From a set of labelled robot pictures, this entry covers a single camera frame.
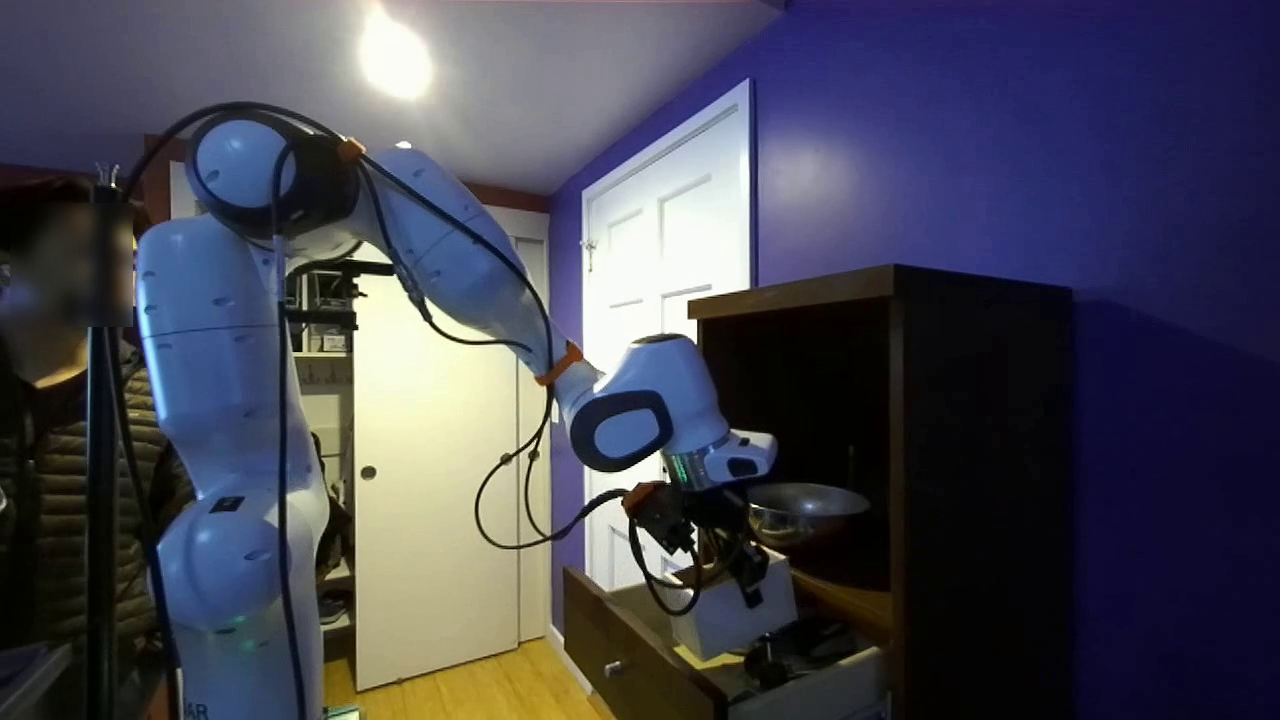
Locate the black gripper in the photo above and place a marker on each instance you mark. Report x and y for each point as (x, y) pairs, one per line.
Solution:
(706, 524)

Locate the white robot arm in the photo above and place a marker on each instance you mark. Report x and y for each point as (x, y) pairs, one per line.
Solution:
(278, 194)

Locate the open wooden drawer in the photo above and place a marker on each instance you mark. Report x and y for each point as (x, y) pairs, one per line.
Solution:
(630, 661)

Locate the metal bowl on shelf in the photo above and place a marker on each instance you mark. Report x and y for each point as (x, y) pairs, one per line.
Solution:
(794, 513)

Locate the white sliding closet door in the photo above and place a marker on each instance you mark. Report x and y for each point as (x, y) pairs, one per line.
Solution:
(434, 420)

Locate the brown wooden cabinet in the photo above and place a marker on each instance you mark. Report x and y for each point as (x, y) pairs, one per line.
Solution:
(947, 400)

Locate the white panel door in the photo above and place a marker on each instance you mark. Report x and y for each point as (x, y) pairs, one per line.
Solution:
(666, 228)

